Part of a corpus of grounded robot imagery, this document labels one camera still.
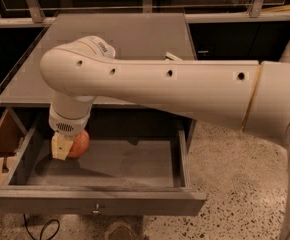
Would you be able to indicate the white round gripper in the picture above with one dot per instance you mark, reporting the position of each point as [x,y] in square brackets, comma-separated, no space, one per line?
[66,125]

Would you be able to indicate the brown cardboard box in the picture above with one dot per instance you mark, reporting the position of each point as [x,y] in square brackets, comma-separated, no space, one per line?
[11,138]

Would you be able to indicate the metal drawer knob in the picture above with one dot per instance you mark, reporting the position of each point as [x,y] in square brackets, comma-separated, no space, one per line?
[96,210]

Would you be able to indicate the metal railing frame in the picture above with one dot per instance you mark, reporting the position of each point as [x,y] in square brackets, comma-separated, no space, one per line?
[145,4]

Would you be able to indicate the green chip bag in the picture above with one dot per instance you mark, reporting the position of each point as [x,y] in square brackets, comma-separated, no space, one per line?
[171,57]

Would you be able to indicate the round floor drain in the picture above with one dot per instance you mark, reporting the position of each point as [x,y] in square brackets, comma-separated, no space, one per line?
[119,231]

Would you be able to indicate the grey cabinet counter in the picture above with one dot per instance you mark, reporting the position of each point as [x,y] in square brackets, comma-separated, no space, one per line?
[140,36]

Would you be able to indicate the red apple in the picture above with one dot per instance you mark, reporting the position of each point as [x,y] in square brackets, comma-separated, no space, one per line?
[80,145]

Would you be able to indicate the open grey top drawer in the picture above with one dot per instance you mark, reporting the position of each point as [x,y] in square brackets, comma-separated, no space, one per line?
[136,164]

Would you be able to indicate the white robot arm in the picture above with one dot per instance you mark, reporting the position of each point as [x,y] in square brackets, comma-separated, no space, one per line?
[243,95]

